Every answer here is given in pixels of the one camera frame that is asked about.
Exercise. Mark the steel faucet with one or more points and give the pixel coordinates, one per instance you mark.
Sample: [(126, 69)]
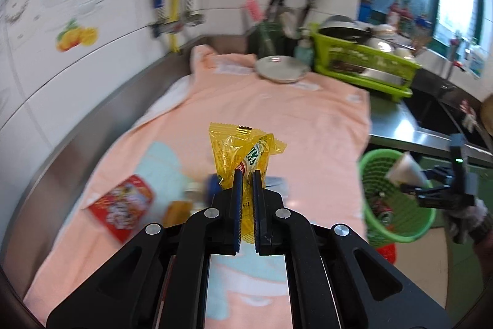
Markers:
[(453, 55)]

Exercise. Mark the white plate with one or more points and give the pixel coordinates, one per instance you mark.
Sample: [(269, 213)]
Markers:
[(281, 69)]

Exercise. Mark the patterned bowl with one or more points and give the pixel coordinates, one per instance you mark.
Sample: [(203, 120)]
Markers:
[(381, 31)]

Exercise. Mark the red soda can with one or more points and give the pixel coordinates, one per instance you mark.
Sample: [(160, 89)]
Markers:
[(383, 215)]

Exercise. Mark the white blue bottle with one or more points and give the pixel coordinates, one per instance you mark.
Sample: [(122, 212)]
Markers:
[(475, 59)]

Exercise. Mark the teal soap bottle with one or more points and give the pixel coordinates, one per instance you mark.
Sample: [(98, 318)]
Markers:
[(304, 51)]

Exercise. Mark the steel sink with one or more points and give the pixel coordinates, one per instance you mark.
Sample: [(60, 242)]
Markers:
[(443, 113)]

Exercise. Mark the pink printed towel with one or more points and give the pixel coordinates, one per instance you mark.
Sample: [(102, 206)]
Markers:
[(289, 121)]

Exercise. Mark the green plastic wastebasket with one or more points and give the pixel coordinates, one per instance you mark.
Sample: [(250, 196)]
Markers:
[(369, 175)]

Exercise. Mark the pink brush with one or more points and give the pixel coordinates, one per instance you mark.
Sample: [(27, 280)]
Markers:
[(252, 8)]

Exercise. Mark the green dish rack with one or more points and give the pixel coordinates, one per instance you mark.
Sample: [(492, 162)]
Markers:
[(346, 51)]

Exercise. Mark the green cabinet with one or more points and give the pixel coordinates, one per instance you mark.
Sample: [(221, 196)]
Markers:
[(433, 161)]

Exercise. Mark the green glass jar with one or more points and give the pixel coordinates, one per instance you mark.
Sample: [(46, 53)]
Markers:
[(269, 40)]

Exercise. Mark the yellow clear wrapper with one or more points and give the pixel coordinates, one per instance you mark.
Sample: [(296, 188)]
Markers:
[(231, 148)]

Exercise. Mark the orange snack packet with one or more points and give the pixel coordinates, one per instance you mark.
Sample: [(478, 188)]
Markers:
[(178, 212)]

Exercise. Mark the red potted plant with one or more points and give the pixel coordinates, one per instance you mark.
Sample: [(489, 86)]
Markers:
[(396, 9)]

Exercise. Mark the blue container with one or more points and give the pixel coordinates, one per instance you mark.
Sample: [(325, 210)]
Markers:
[(366, 9)]

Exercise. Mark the silver metal can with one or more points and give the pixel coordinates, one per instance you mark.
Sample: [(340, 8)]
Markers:
[(206, 188)]

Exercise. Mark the red printed snack packet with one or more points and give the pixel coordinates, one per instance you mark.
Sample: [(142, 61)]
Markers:
[(119, 207)]

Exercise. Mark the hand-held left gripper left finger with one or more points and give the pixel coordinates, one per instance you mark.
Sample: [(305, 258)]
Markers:
[(237, 209)]

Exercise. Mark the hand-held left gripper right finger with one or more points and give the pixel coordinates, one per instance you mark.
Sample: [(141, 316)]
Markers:
[(258, 209)]

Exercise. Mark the person's right hand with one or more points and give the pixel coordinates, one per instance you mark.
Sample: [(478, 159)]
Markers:
[(477, 215)]

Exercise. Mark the steel cleaver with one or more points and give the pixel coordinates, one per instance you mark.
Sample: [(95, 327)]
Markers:
[(377, 76)]

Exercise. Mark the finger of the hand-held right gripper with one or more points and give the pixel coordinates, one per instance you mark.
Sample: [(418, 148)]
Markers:
[(423, 191), (437, 173)]

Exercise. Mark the black pan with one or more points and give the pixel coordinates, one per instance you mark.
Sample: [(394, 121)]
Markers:
[(342, 26)]

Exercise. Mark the white bowl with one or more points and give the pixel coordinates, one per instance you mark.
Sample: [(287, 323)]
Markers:
[(401, 53)]

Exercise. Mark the metal valve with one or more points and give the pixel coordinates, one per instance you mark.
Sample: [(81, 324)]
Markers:
[(192, 20), (161, 28)]

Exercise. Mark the white paper cup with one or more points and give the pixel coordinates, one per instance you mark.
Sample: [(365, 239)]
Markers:
[(404, 169)]

